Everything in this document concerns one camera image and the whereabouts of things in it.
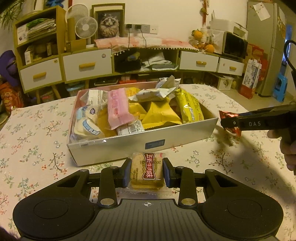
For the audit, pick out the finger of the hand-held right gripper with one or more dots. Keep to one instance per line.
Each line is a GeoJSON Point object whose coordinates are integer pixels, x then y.
{"type": "Point", "coordinates": [233, 121]}

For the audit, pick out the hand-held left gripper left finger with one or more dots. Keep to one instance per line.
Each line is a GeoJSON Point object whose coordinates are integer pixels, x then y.
{"type": "Point", "coordinates": [127, 172]}

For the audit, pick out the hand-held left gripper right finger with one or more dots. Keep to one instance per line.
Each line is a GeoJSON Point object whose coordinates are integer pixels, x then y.
{"type": "Point", "coordinates": [167, 172]}

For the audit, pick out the red snack packet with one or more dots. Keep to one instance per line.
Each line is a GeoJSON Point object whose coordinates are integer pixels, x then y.
{"type": "Point", "coordinates": [227, 114]}

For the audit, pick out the brown cracker packet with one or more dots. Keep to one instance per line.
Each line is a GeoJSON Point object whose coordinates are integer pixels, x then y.
{"type": "Point", "coordinates": [146, 169]}

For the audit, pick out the pink cardboard box silver front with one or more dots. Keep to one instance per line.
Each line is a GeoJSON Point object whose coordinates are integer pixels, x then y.
{"type": "Point", "coordinates": [120, 148]}

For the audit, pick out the white orange barcode packet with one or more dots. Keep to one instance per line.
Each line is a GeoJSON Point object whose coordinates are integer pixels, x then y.
{"type": "Point", "coordinates": [130, 127]}

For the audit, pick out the shiny yellow snack packet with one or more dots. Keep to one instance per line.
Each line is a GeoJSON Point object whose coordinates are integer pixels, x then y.
{"type": "Point", "coordinates": [189, 106]}

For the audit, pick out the white blue bread packet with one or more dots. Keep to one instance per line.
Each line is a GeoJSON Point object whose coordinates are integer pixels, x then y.
{"type": "Point", "coordinates": [89, 128]}

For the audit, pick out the plain yellow snack packet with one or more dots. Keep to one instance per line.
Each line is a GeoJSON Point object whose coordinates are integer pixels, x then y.
{"type": "Point", "coordinates": [161, 113]}

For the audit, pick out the pink nougat snack packet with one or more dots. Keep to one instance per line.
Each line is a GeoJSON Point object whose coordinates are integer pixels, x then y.
{"type": "Point", "coordinates": [119, 109]}

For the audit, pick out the clear bread packet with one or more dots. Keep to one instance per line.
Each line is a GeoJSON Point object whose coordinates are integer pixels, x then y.
{"type": "Point", "coordinates": [87, 112]}

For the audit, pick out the white packet red label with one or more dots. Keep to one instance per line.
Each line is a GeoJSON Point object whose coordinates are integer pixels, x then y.
{"type": "Point", "coordinates": [152, 93]}

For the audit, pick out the white red printed packet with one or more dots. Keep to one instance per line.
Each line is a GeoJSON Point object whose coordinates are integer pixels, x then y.
{"type": "Point", "coordinates": [96, 96]}

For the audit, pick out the person's right hand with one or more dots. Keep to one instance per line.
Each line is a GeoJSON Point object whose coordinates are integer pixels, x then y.
{"type": "Point", "coordinates": [288, 153]}

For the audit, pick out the blue plastic stool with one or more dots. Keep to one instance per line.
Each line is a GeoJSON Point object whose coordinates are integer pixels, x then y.
{"type": "Point", "coordinates": [279, 88]}

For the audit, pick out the white box with picture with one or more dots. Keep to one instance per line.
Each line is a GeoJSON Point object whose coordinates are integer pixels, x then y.
{"type": "Point", "coordinates": [225, 83]}

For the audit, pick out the printed paper gift bag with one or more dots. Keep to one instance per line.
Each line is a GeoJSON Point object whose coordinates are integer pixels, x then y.
{"type": "Point", "coordinates": [252, 74]}

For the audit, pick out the grey refrigerator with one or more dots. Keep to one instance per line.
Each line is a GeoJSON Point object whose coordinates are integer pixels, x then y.
{"type": "Point", "coordinates": [266, 58]}

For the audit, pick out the red gift box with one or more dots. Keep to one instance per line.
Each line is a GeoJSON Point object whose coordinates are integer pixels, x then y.
{"type": "Point", "coordinates": [255, 52]}

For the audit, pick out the black white microwave oven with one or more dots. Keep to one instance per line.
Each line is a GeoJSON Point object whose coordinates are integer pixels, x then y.
{"type": "Point", "coordinates": [233, 46]}

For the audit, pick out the pile of oranges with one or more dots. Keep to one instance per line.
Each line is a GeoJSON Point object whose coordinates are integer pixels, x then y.
{"type": "Point", "coordinates": [210, 48]}

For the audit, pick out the pile of papers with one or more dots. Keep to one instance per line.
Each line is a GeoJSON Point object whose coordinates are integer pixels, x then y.
{"type": "Point", "coordinates": [157, 61]}

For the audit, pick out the black bag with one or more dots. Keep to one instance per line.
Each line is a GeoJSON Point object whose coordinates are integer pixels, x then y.
{"type": "Point", "coordinates": [127, 66]}

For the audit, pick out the white paper note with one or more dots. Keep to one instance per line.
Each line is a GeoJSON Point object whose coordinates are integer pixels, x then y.
{"type": "Point", "coordinates": [261, 11]}

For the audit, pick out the pink cloth runner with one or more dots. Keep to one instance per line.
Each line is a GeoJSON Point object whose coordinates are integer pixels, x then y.
{"type": "Point", "coordinates": [150, 42]}

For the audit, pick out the red hanging ornament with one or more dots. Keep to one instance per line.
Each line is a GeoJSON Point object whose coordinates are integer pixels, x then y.
{"type": "Point", "coordinates": [203, 10]}

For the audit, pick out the orange printed bag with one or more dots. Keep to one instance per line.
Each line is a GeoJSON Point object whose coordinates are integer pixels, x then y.
{"type": "Point", "coordinates": [9, 97]}

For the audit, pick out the framed cat picture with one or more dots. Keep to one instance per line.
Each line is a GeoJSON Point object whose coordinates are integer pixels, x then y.
{"type": "Point", "coordinates": [108, 23]}

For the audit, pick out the small white desk fan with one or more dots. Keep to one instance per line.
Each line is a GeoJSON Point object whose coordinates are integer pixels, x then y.
{"type": "Point", "coordinates": [86, 26]}

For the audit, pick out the yellow wooden cabinet unit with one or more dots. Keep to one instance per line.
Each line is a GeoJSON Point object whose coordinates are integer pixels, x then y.
{"type": "Point", "coordinates": [60, 34]}

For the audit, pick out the purple plush toy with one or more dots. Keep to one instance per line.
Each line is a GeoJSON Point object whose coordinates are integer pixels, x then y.
{"type": "Point", "coordinates": [9, 67]}

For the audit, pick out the stack of magazines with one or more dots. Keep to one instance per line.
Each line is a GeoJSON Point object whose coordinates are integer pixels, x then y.
{"type": "Point", "coordinates": [42, 29]}

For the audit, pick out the large white fan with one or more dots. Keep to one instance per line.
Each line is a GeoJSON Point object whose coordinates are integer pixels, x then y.
{"type": "Point", "coordinates": [74, 11]}

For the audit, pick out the green potted plant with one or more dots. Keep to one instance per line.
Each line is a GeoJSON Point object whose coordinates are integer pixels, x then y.
{"type": "Point", "coordinates": [9, 10]}

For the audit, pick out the white wall socket strip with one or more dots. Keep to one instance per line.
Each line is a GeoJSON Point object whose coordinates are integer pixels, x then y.
{"type": "Point", "coordinates": [145, 29]}

